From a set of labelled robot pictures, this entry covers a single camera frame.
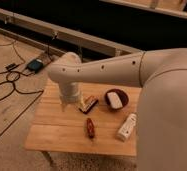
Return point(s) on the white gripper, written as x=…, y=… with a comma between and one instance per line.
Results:
x=70, y=93

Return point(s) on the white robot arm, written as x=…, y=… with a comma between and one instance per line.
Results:
x=162, y=106

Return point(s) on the dark chocolate bar box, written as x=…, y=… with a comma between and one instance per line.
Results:
x=90, y=102

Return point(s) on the red snack packet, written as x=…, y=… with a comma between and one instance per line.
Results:
x=90, y=128

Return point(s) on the wooden table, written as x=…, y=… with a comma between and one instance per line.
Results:
x=54, y=130

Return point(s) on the white sponge block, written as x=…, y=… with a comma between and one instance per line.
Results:
x=114, y=100

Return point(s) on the dark red bowl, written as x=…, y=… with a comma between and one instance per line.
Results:
x=122, y=95

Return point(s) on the blue power box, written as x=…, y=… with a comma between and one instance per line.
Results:
x=35, y=65

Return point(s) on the white bottle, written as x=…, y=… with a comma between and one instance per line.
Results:
x=127, y=127

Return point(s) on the small black adapter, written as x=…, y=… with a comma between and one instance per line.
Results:
x=11, y=66

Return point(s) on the metal wall rail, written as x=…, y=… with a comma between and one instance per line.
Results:
x=68, y=35

